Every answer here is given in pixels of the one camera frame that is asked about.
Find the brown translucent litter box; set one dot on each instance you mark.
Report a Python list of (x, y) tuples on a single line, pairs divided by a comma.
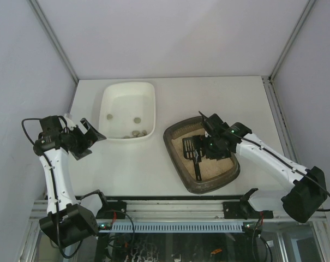
[(215, 174)]

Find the aluminium mounting rail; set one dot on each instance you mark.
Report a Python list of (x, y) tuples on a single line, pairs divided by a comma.
[(175, 210)]

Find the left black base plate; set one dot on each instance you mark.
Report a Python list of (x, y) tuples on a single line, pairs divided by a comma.
[(114, 209)]

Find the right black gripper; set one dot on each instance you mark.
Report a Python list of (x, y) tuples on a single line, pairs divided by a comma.
[(198, 147)]

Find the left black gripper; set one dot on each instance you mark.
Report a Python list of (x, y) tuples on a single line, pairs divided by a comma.
[(84, 137)]

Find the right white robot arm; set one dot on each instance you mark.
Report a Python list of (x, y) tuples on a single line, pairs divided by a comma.
[(303, 189)]

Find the grey slotted cable duct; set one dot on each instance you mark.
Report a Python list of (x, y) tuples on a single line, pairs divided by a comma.
[(173, 227)]

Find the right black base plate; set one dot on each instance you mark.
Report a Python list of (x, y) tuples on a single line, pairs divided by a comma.
[(239, 210)]

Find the white plastic waste tray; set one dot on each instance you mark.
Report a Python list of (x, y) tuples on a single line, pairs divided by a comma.
[(126, 101)]

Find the black slotted litter scoop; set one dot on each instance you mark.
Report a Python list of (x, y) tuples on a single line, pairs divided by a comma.
[(193, 148)]

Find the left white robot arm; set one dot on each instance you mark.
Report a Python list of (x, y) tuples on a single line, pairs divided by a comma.
[(68, 220)]

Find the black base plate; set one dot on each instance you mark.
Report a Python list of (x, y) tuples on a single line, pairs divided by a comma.
[(114, 209), (239, 210)]

